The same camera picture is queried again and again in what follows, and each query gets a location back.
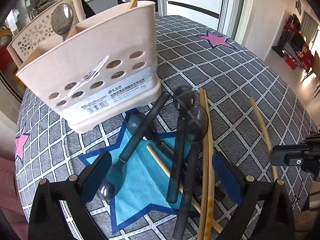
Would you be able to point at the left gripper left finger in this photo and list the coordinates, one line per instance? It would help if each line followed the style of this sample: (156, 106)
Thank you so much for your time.
(47, 220)

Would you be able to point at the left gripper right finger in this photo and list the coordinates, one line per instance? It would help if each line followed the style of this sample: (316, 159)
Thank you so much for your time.
(276, 220)

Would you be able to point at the dark translucent spoon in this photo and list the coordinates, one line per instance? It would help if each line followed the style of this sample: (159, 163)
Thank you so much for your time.
(62, 19)
(139, 125)
(183, 101)
(194, 135)

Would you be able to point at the checkered star tablecloth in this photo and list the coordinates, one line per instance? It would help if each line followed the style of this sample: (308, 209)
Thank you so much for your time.
(52, 150)

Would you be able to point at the beige utensil holder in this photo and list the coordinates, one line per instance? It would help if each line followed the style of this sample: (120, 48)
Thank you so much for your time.
(107, 65)

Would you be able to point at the white refrigerator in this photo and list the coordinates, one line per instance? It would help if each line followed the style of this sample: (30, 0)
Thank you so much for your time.
(206, 12)

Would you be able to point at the beige flower-pattern storage cart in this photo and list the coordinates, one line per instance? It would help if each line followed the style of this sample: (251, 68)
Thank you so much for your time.
(40, 29)

